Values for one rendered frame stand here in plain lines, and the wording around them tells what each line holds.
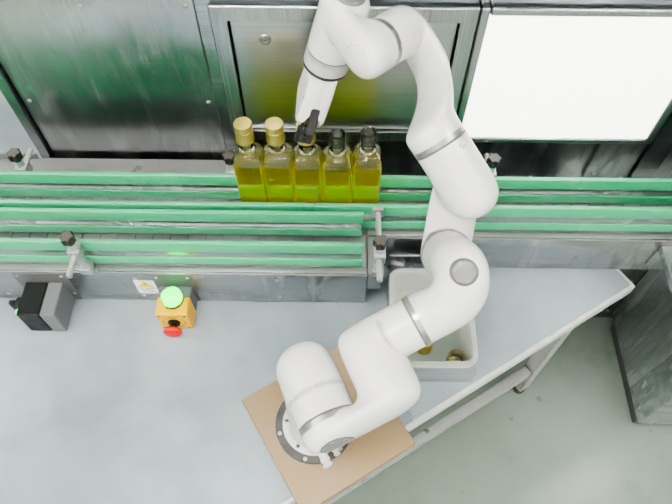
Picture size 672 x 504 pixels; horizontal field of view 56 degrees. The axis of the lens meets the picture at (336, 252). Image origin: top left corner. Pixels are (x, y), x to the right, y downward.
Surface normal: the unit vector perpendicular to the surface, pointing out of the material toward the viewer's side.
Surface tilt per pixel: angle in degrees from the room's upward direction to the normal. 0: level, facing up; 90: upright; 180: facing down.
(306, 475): 1
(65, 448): 0
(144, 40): 91
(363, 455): 1
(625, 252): 90
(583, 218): 90
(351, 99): 90
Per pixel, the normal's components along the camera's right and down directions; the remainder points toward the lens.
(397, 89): -0.02, 0.85
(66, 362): 0.00, -0.52
